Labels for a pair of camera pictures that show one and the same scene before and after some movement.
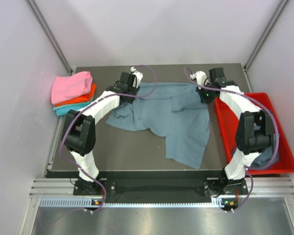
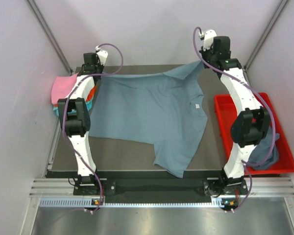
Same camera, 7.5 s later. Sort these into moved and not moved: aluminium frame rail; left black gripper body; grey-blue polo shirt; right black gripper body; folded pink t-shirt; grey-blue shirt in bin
Moved: right black gripper body; left black gripper body; grey-blue polo shirt
Not moved: folded pink t-shirt; grey-blue shirt in bin; aluminium frame rail
